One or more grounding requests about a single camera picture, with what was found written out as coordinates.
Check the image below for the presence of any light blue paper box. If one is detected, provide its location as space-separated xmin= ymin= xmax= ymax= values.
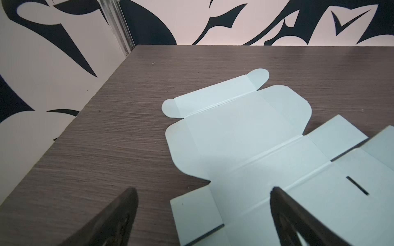
xmin=162 ymin=69 xmax=394 ymax=246

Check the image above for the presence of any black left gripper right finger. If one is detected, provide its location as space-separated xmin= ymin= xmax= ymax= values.
xmin=270 ymin=187 xmax=349 ymax=246

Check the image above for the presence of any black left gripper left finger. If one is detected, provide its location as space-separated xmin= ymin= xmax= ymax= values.
xmin=60 ymin=187 xmax=139 ymax=246

